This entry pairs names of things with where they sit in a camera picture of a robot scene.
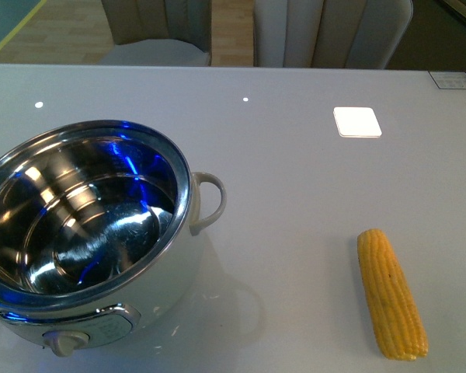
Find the yellow corn cob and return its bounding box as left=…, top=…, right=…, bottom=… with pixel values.
left=357, top=228, right=429, bottom=361

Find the white electric cooking pot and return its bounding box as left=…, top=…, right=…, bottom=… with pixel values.
left=0, top=120, right=227, bottom=357

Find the beige chair left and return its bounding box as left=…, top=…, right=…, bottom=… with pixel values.
left=99, top=0, right=211, bottom=67

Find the label sticker on table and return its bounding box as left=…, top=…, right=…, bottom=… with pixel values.
left=429, top=71, right=466, bottom=89

